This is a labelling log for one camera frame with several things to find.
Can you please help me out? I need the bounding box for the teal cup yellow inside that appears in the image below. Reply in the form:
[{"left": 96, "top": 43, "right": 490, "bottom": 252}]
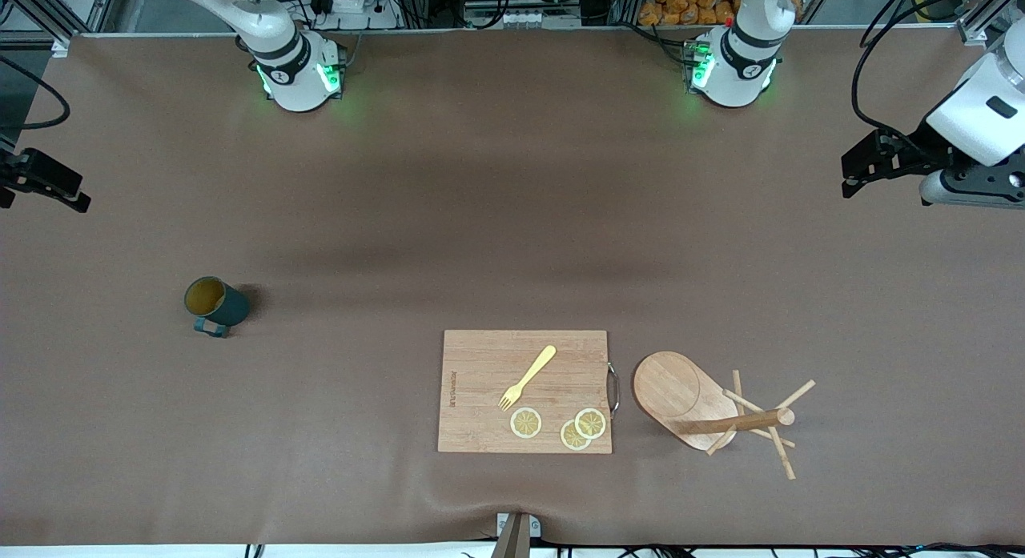
[{"left": 184, "top": 276, "right": 251, "bottom": 339}]

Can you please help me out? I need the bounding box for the wooden cup rack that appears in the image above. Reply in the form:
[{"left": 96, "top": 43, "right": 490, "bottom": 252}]
[{"left": 633, "top": 351, "right": 818, "bottom": 481}]

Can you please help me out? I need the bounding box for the orange bread pile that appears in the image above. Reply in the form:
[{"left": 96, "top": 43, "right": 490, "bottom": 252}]
[{"left": 638, "top": 0, "right": 742, "bottom": 27}]

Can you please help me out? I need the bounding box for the yellow plastic fork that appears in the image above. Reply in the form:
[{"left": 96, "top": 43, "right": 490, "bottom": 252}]
[{"left": 498, "top": 345, "right": 557, "bottom": 411}]

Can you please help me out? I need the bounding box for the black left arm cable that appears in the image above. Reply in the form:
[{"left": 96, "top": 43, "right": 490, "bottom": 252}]
[{"left": 850, "top": 0, "right": 962, "bottom": 143}]

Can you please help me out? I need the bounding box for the aluminium frame strut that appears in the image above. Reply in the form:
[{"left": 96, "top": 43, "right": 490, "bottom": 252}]
[
  {"left": 0, "top": 0, "right": 121, "bottom": 58},
  {"left": 957, "top": 0, "right": 1025, "bottom": 48}
]

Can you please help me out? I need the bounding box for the bamboo cutting board metal handle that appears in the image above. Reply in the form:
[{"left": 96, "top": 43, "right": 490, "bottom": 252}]
[{"left": 437, "top": 329, "right": 621, "bottom": 455}]

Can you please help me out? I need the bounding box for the grey camera stand bracket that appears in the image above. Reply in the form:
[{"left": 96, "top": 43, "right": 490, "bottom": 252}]
[{"left": 490, "top": 512, "right": 542, "bottom": 558}]

